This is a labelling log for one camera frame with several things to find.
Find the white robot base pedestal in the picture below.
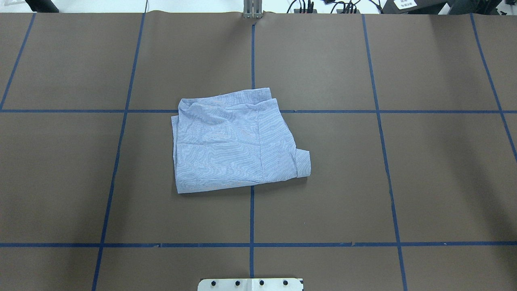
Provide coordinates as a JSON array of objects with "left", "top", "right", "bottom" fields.
[{"left": 197, "top": 278, "right": 304, "bottom": 291}]

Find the aluminium frame post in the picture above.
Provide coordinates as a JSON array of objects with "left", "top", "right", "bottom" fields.
[{"left": 243, "top": 0, "right": 263, "bottom": 19}]

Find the light blue striped shirt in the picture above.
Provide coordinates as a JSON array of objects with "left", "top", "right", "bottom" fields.
[{"left": 170, "top": 88, "right": 311, "bottom": 194}]

